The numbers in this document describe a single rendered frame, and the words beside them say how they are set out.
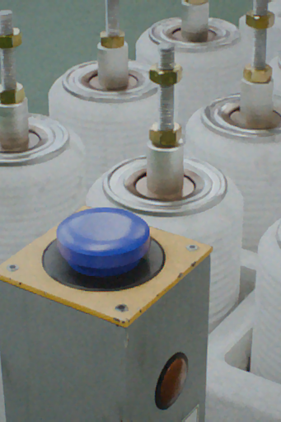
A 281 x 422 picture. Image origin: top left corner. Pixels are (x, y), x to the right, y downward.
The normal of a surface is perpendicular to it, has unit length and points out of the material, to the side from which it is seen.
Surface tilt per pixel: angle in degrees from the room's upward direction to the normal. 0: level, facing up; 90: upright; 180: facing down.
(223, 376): 0
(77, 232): 3
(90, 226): 0
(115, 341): 90
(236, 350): 90
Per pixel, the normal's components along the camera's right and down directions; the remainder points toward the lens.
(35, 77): 0.00, -0.87
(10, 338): -0.54, 0.41
